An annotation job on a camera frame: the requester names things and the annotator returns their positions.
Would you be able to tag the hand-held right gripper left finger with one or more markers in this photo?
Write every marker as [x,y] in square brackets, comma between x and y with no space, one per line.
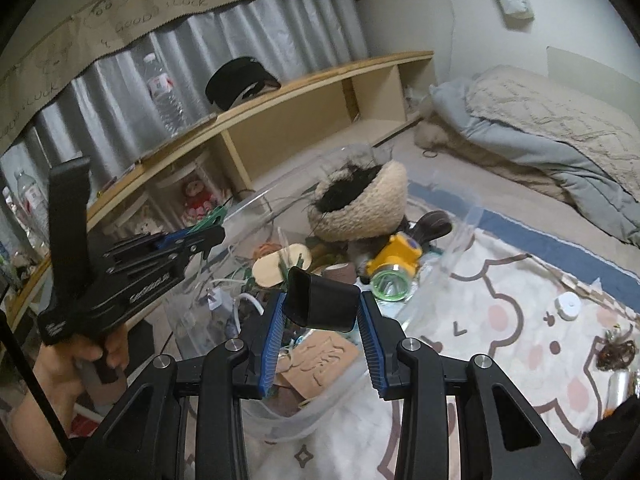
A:
[270,345]

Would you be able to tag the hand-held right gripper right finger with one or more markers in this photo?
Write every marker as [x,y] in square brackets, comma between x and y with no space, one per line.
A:
[372,350]

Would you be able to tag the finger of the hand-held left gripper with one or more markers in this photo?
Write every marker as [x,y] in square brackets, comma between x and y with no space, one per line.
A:
[172,237]
[195,242]

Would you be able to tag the clear plastic storage box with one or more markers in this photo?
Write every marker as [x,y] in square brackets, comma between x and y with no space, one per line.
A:
[457,250]

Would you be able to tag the person's left forearm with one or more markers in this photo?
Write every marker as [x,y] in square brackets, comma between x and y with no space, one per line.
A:
[45,415]

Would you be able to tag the person's left hand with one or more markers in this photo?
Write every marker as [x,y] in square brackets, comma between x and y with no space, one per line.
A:
[117,350]

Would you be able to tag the cream plush toy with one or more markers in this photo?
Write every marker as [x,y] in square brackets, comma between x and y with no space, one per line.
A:
[147,225]

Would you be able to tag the green plastic clip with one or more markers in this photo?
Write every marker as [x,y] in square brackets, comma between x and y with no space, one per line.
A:
[212,217]

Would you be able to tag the red plush doll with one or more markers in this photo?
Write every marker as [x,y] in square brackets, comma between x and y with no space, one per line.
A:
[196,202]

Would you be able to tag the brown carved wooden board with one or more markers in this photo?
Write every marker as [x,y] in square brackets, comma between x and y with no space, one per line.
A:
[320,360]

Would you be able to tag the white charger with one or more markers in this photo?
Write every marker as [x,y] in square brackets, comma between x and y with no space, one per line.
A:
[217,302]

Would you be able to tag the beige oval wooden piece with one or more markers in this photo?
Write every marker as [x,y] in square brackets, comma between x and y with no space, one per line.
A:
[280,265]

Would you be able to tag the yellow flashlight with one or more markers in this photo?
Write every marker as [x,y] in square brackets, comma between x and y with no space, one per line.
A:
[397,255]

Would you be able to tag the clear plastic water bottle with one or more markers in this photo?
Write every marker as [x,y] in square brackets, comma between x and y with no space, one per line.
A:
[165,95]
[30,202]

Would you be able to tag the dark brown curved object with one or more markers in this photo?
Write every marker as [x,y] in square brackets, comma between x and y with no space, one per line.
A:
[432,225]

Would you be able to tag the fuzzy beige hat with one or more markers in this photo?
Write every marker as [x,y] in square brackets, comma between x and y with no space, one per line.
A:
[380,195]

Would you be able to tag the wooden shelf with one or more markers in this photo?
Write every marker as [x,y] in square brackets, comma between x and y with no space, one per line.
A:
[300,110]

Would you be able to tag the beige mattress sheet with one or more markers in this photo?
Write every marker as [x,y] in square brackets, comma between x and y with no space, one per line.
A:
[500,210]

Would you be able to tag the white tape roll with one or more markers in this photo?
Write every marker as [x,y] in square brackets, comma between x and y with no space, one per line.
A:
[567,306]

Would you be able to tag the beige fluffy cushion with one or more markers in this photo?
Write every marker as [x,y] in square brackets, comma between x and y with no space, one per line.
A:
[432,135]

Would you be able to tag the grey curtain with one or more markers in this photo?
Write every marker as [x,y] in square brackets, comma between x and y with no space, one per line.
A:
[280,35]

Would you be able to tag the beige printed valance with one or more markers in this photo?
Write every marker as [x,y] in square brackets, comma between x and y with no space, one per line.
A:
[150,5]

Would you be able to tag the white bag roll orange end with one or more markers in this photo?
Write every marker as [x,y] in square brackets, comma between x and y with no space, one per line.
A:
[619,386]

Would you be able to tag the grey-blue blanket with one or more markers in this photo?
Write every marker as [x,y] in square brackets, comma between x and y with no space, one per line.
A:
[525,152]

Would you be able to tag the beige textured blanket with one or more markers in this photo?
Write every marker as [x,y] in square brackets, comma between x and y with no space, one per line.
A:
[550,105]

